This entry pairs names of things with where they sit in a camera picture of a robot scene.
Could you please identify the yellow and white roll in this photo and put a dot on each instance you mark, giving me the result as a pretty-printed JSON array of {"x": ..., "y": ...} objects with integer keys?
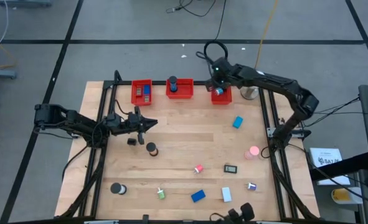
[{"x": 341, "y": 195}]

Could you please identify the blue and white wall charger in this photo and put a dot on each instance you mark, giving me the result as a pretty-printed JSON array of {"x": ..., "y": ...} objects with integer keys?
[{"x": 218, "y": 91}]

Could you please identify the grey metal floor base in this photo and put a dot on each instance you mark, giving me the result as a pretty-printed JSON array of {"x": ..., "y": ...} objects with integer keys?
[
  {"x": 0, "y": 74},
  {"x": 25, "y": 3}
]

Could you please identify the small blue case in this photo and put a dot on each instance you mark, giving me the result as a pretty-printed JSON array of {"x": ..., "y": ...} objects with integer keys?
[{"x": 146, "y": 89}]

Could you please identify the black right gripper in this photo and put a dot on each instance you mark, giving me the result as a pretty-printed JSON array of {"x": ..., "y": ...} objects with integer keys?
[{"x": 221, "y": 73}]

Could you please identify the purple and white wall charger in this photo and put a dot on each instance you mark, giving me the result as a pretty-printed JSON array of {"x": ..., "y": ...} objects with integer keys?
[{"x": 252, "y": 186}]

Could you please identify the white printed box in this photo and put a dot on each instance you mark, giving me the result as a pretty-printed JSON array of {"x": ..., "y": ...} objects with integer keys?
[{"x": 325, "y": 155}]

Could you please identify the orange sand hourglass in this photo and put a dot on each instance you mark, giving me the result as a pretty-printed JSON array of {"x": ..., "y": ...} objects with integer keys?
[{"x": 151, "y": 147}]

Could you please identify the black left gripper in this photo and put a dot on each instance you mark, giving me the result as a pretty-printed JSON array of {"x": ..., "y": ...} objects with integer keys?
[{"x": 132, "y": 123}]

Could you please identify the pink and white wall charger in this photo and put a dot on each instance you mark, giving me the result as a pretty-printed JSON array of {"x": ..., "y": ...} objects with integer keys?
[{"x": 198, "y": 169}]

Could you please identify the red plastic basket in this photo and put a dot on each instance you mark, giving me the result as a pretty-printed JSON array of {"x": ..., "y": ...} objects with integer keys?
[
  {"x": 185, "y": 90},
  {"x": 221, "y": 100},
  {"x": 142, "y": 103}
]

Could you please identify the black digital display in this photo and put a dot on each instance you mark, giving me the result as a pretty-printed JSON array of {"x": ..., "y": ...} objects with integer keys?
[{"x": 230, "y": 169}]

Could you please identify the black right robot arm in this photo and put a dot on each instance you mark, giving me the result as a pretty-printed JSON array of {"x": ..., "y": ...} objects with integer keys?
[{"x": 264, "y": 79}]

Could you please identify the black diagonal bar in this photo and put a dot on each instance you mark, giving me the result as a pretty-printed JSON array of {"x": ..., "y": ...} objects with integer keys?
[{"x": 342, "y": 166}]

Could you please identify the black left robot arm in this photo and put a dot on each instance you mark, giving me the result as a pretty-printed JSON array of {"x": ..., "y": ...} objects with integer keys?
[{"x": 78, "y": 123}]

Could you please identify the blue sand hourglass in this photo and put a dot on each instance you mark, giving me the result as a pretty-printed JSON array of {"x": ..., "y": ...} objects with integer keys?
[{"x": 173, "y": 80}]

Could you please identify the black aluminium table frame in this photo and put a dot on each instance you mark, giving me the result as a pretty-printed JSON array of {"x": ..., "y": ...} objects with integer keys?
[{"x": 158, "y": 82}]

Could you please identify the white sand hourglass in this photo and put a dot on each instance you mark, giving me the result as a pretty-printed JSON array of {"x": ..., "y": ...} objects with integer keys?
[{"x": 116, "y": 188}]

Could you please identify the black wall charger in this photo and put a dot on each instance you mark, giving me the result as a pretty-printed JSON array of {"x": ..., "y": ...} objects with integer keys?
[{"x": 131, "y": 142}]

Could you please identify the light blue plastic case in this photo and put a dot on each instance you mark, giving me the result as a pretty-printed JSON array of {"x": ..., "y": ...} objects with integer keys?
[{"x": 237, "y": 122}]

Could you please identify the pink hourglass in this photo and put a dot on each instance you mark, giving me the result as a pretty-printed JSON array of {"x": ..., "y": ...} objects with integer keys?
[{"x": 254, "y": 151}]

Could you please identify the black table clamp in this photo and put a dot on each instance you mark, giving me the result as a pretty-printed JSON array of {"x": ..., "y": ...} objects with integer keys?
[{"x": 145, "y": 218}]

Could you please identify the white mushroom table lamp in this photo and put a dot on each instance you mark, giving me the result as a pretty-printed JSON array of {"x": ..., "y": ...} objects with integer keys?
[{"x": 249, "y": 93}]

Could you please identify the white flat plastic case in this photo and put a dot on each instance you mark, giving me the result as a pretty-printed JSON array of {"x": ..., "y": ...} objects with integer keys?
[{"x": 226, "y": 194}]

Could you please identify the black round-knobbed device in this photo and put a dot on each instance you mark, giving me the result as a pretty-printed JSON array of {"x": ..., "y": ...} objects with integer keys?
[{"x": 247, "y": 211}]

